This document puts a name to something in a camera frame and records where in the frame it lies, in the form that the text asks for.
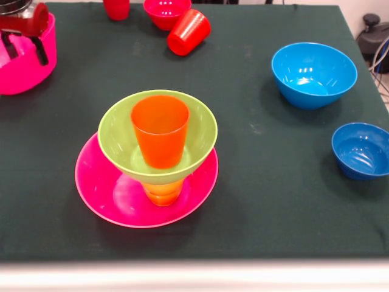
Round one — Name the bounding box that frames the green bowl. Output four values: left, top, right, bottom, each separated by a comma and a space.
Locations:
97, 89, 219, 186

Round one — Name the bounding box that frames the light blue bowl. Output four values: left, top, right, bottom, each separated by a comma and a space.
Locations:
271, 41, 359, 110

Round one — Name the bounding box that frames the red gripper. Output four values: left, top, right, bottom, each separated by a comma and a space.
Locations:
0, 2, 50, 66

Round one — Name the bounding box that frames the dark green table cloth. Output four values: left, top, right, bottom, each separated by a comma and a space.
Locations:
0, 2, 389, 262

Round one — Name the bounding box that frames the orange cup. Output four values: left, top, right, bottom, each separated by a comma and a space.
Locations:
130, 95, 191, 170

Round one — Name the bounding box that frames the bundle of cables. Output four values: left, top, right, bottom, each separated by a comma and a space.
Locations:
368, 36, 389, 106

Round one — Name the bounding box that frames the red cup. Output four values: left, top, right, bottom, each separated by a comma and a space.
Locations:
166, 8, 212, 57
103, 0, 131, 21

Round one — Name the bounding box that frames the yellow cup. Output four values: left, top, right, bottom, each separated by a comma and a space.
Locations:
141, 178, 185, 207

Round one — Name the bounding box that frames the large pink bowl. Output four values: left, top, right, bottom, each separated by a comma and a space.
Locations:
0, 12, 58, 96
74, 132, 219, 229

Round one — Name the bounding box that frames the black chair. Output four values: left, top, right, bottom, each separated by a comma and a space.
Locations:
356, 13, 389, 64

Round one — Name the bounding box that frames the small dark blue bowl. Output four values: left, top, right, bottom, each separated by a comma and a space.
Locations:
331, 122, 389, 181

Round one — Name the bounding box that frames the small pink bowl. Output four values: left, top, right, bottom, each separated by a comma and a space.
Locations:
143, 0, 193, 32

